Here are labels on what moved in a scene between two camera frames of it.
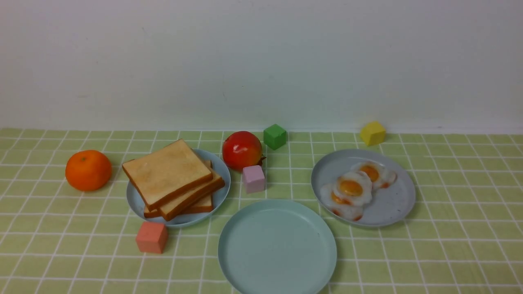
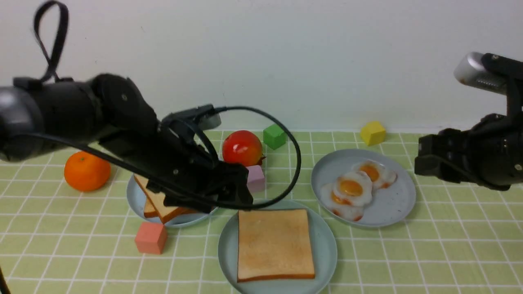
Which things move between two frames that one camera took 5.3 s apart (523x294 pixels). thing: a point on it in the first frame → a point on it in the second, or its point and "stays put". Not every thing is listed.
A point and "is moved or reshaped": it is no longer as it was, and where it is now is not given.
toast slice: x=166 y=174 is moved or reshaped
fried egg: x=356 y=187 stays put
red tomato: x=242 y=148 stays put
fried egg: x=380 y=176 stays put
